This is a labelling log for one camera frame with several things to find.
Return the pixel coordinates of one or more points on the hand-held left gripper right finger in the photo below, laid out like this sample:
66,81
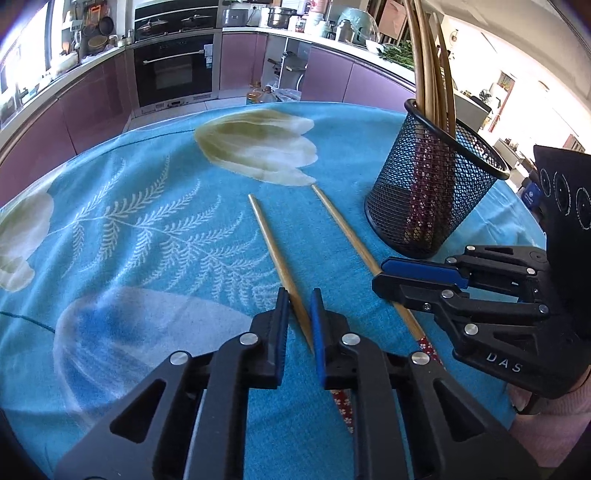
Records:
317,332

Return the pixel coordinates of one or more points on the silver metal container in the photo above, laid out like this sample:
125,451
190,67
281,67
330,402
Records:
236,17

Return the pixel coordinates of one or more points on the black built-in oven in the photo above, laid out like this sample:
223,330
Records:
175,69

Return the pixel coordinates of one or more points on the stainless steel pot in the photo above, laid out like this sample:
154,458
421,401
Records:
280,17

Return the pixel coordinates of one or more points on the black cooktop unit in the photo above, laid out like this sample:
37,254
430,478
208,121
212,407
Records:
175,22

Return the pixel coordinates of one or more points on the pink container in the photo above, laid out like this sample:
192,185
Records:
318,5

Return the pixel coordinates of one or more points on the brown cardboard box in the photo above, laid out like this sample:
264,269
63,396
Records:
392,14

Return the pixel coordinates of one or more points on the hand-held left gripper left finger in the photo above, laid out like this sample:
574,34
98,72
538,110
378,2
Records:
282,332

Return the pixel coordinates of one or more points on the purple kitchen cabinets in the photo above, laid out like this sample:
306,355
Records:
92,106

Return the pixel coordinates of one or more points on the steel kettle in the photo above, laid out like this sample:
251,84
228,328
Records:
345,30

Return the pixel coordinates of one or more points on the yellow oil bottle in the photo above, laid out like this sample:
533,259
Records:
261,94

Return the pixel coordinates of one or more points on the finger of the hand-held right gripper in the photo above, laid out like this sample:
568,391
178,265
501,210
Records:
397,288
425,272

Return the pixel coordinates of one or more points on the dark brown wooden chopstick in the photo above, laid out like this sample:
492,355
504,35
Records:
275,258

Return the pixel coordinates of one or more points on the white kitchen countertop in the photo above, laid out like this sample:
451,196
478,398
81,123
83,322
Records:
323,41

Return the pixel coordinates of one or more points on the person's right forearm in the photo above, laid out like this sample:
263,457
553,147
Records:
554,424

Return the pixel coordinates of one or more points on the black mesh utensil holder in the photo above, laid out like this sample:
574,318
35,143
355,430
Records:
392,207

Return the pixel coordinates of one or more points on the light green food cover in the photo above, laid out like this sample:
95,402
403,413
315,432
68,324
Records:
362,23

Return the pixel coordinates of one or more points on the blue floral tablecloth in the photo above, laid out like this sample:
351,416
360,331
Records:
138,277

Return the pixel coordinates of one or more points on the kitchen window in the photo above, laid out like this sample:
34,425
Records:
23,60

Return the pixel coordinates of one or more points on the blue carton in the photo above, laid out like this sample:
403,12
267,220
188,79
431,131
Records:
533,194

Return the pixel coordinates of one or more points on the group of wooden chopsticks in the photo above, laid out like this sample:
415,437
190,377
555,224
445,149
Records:
422,69

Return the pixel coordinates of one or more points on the green leafy vegetables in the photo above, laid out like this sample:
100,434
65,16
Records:
399,53

